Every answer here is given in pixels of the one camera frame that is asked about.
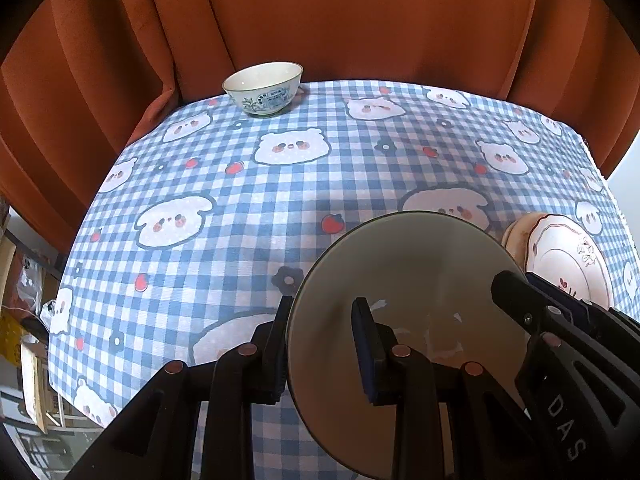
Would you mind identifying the grey round plate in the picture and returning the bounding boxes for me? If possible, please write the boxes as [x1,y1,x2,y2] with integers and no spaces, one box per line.
[287,210,528,480]

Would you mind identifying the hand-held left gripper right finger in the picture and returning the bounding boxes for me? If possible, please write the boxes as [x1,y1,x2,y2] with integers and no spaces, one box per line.
[351,297,556,480]

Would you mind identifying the white bowl blue floral print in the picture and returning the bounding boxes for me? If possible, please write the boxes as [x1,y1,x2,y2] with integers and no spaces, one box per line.
[222,61,304,118]

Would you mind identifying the yellow box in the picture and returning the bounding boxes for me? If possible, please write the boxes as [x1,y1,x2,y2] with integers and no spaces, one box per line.
[0,312,25,376]

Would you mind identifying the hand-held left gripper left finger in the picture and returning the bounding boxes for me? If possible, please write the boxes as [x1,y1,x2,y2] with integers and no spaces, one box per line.
[65,295,296,480]

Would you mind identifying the pink-rimmed scalloped plate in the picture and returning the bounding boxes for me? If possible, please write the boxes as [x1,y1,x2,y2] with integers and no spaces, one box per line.
[522,214,615,311]

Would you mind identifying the clear plastic bag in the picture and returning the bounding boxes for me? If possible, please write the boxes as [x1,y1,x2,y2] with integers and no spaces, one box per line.
[15,255,51,321]

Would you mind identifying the orange curtain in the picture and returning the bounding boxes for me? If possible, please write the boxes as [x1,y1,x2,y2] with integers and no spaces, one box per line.
[0,0,640,261]

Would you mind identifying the yellow floral plate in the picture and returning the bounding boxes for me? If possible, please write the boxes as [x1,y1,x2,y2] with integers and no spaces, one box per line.
[501,212,536,261]

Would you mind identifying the blue checked printed tablecloth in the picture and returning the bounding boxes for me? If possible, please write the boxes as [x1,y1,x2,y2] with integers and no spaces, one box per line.
[48,79,640,480]

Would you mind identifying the wooden frame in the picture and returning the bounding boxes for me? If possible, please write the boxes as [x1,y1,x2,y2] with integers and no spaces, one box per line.
[20,342,51,436]

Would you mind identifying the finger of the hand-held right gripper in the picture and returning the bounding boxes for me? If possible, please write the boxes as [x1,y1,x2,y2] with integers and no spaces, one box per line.
[492,270,640,361]
[525,272,640,343]

